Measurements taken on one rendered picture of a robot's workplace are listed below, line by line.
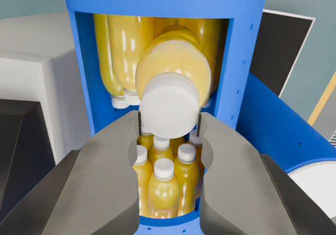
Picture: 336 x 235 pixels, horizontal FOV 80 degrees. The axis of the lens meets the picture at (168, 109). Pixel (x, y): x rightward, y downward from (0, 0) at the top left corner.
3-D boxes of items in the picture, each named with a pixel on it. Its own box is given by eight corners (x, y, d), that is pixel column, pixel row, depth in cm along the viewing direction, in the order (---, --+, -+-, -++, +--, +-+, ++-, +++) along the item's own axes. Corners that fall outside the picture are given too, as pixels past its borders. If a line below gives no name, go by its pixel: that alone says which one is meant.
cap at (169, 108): (157, 65, 13) (154, 74, 12) (208, 92, 14) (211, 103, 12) (134, 111, 15) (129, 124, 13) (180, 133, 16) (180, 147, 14)
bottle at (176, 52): (166, 15, 29) (145, 31, 12) (208, 39, 30) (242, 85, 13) (145, 59, 32) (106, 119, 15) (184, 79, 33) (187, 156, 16)
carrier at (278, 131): (210, 104, 146) (249, 104, 147) (257, 221, 70) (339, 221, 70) (214, 65, 133) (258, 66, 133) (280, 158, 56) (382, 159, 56)
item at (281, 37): (182, 172, 199) (183, 184, 186) (224, 2, 128) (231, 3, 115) (233, 177, 203) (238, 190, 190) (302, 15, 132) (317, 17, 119)
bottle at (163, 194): (173, 245, 45) (178, 187, 37) (143, 237, 47) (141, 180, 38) (179, 216, 51) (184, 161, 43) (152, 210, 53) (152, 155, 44)
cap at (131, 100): (130, 86, 39) (131, 94, 40) (119, 93, 35) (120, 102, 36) (149, 89, 38) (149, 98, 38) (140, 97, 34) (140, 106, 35)
